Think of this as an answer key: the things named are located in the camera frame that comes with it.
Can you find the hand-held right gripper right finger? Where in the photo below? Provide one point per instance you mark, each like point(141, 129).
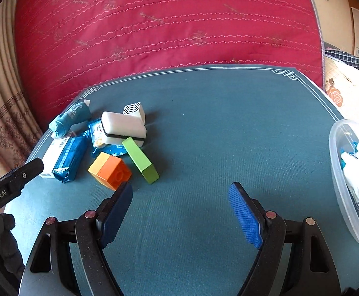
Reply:
point(246, 219)

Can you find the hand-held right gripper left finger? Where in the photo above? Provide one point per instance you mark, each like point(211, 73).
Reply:
point(117, 215)

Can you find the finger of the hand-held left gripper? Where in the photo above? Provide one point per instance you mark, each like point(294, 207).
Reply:
point(28, 169)

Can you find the white barcode medicine box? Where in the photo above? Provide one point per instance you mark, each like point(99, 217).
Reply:
point(54, 151)

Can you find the blue tissue packet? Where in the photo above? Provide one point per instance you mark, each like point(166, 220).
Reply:
point(70, 157)

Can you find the orange and yellow toy block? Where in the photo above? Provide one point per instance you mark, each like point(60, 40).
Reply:
point(111, 172)

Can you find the green block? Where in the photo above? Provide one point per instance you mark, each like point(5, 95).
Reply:
point(139, 160)

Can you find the teal mesh pouch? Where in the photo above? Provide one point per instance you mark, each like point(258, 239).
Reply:
point(70, 117)

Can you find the blue snack packet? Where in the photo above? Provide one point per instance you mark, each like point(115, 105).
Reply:
point(96, 132)

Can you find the white sponge with black stripe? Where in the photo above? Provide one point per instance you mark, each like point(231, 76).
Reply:
point(121, 125)

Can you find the white box with zigzag print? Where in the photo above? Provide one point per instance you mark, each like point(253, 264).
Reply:
point(133, 108)

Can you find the clear plastic bowl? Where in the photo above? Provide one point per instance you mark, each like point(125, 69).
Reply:
point(336, 148)

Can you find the beige patterned curtain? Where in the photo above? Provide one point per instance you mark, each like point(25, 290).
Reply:
point(0, 98)

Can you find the teal table mat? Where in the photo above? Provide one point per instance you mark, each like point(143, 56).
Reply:
point(213, 129)

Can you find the white and blue packet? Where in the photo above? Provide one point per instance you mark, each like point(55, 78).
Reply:
point(358, 175)

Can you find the floral bed sheet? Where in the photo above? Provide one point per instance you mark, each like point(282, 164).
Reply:
point(336, 95)

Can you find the checkered cloth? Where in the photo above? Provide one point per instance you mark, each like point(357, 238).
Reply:
point(345, 57)

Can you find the red quilted mattress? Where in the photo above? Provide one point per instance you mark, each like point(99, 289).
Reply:
point(167, 30)

